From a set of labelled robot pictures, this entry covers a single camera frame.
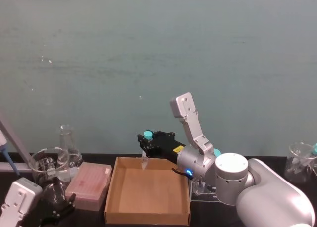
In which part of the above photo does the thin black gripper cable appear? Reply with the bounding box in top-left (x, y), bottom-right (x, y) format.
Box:
top-left (171, 167), bottom-right (194, 180)

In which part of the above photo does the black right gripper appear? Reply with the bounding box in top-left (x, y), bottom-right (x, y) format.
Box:
top-left (137, 130), bottom-right (187, 164)

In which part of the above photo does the pink pipette tip box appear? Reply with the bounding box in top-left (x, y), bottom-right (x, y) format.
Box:
top-left (65, 162), bottom-right (112, 211)

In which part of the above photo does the glass conical flask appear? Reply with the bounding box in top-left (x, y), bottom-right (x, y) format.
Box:
top-left (58, 124), bottom-right (84, 181)

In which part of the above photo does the clear acrylic tube rack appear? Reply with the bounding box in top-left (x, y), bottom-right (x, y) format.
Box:
top-left (190, 179), bottom-right (223, 203)

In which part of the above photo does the grey metal stand frame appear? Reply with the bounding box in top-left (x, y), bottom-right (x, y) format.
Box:
top-left (0, 110), bottom-right (34, 173)

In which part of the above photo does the brown cardboard tray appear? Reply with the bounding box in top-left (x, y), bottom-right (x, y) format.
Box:
top-left (104, 156), bottom-right (191, 225)

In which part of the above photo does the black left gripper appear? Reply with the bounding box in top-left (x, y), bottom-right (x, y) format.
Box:
top-left (24, 177), bottom-right (76, 227)

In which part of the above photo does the white pipette with blue tip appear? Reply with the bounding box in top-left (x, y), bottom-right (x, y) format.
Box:
top-left (0, 128), bottom-right (21, 176)

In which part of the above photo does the wide glass beaker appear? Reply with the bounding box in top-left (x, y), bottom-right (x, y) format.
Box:
top-left (283, 142), bottom-right (317, 186)

